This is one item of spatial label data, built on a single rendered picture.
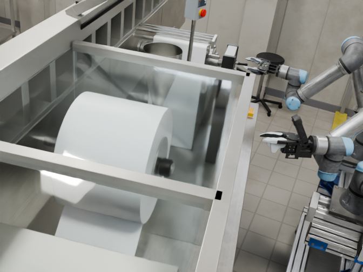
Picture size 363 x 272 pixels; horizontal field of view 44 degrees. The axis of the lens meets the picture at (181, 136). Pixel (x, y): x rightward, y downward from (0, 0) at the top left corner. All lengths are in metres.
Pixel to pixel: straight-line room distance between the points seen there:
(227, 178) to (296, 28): 4.08
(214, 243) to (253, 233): 2.46
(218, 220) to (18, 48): 0.70
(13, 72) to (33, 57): 0.09
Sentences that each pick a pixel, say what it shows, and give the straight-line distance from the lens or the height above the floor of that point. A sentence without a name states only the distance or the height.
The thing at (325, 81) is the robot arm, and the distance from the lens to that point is 2.44.
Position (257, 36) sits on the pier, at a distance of 4.74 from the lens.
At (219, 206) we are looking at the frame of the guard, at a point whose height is 1.60.
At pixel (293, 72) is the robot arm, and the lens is 2.56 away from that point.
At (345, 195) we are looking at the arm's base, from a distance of 2.23.
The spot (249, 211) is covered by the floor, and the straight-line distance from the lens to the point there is 3.34.
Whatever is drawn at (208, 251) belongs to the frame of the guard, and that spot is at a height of 1.60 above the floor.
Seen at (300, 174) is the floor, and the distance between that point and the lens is 3.88.
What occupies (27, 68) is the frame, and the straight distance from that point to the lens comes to 1.19.
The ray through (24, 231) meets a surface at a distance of 0.74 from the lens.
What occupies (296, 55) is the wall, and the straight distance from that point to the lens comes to 4.94.
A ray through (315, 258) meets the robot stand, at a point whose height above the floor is 0.21.
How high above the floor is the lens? 2.09
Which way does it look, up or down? 31 degrees down
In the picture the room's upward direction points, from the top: 8 degrees clockwise
